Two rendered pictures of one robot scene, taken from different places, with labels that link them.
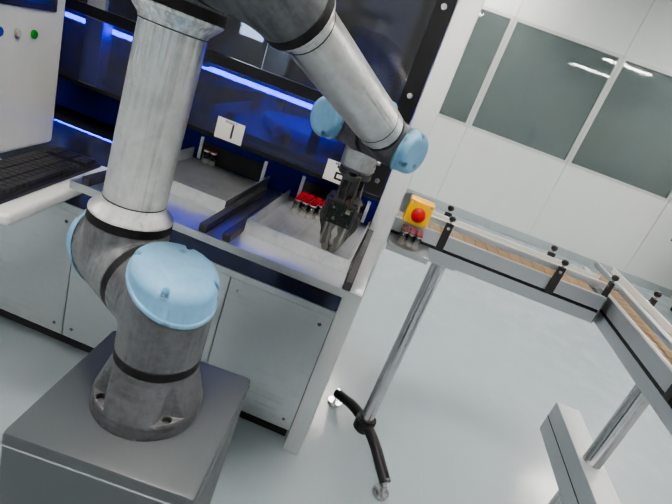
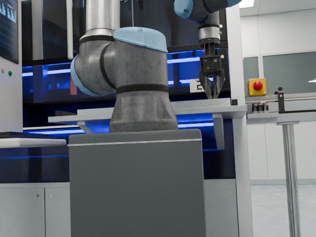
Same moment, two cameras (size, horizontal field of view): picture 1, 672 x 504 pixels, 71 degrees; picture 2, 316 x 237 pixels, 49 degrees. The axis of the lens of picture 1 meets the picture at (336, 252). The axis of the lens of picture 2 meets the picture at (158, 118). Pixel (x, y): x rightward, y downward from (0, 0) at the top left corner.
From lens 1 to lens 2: 0.60 m
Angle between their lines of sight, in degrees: 27
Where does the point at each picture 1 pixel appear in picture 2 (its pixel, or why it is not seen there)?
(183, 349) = (158, 65)
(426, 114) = (234, 30)
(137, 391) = (139, 98)
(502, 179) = (305, 147)
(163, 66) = not seen: outside the picture
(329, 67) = not seen: outside the picture
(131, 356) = (130, 77)
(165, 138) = not seen: outside the picture
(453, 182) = (274, 162)
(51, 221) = (27, 200)
